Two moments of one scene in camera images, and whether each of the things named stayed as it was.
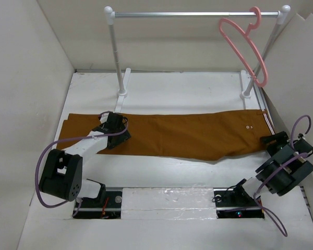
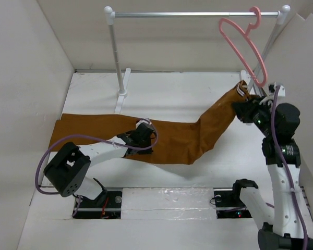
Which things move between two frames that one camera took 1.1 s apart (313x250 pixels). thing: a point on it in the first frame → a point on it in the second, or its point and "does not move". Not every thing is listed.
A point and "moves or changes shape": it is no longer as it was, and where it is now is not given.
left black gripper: [123, 136] → [144, 152]
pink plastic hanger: [227, 21] does not move
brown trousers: [214, 135] moves or changes shape
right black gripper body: [274, 146] → [262, 117]
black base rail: [230, 203] does not move
